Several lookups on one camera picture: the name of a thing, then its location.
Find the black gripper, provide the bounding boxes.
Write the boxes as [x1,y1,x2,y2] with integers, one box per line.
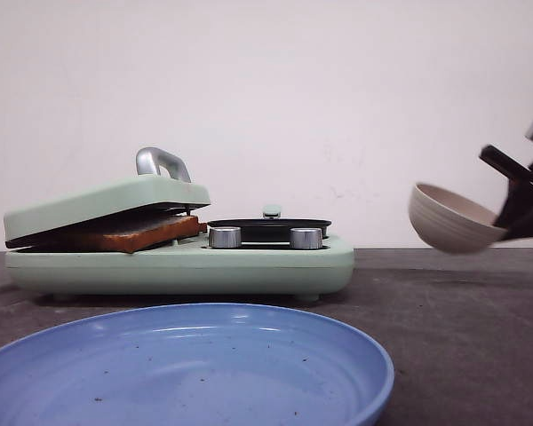
[479,145,533,242]

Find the beige ribbed bowl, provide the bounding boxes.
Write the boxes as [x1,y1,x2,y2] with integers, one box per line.
[408,183,506,254]

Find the sandwich maker lid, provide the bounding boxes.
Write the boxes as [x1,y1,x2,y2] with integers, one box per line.
[4,147,211,249]

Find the right silver control knob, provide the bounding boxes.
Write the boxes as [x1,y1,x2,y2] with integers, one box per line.
[290,227,323,250]

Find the silver control knob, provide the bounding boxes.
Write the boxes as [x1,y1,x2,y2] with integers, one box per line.
[290,227,323,250]
[209,226,242,249]

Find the black round frying pan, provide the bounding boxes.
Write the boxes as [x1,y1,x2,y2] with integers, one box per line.
[208,218,331,242]

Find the left silver control knob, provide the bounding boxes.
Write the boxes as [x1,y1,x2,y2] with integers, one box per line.
[209,226,242,249]

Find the blue round plate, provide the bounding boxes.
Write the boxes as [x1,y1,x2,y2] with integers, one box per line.
[0,304,394,425]

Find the green pan handle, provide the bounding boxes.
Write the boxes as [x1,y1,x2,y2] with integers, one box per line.
[262,204,282,219]

